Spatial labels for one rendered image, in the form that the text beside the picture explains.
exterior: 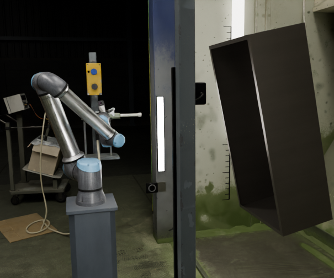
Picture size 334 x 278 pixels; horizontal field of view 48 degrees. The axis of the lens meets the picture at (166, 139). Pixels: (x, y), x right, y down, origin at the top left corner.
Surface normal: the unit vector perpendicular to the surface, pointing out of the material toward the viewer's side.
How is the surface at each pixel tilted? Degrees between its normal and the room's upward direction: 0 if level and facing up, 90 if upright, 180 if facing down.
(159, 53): 90
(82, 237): 90
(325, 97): 90
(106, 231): 90
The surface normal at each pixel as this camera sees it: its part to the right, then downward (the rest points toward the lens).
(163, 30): 0.25, 0.14
